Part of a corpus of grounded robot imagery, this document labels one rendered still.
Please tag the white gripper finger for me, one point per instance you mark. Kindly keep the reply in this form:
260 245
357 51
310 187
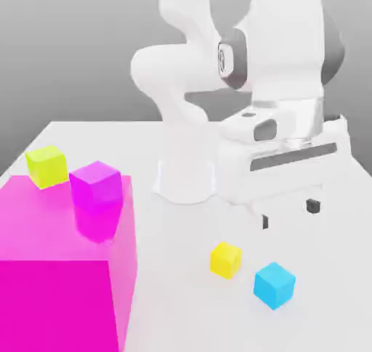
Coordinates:
264 220
313 205

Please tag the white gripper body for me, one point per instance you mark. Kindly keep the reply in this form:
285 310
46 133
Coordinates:
279 180

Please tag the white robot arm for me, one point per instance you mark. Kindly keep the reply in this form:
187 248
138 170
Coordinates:
284 53

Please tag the small yellow cube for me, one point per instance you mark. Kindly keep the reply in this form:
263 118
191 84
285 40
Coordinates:
225 260

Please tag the small cyan cube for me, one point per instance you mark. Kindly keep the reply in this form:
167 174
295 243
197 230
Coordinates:
274 285

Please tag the small purple cube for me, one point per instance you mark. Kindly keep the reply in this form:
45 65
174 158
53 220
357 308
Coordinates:
96 195

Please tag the small lime cube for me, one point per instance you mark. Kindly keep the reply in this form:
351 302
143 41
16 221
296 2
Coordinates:
46 167

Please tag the large magenta box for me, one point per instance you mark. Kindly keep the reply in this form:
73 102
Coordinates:
55 299

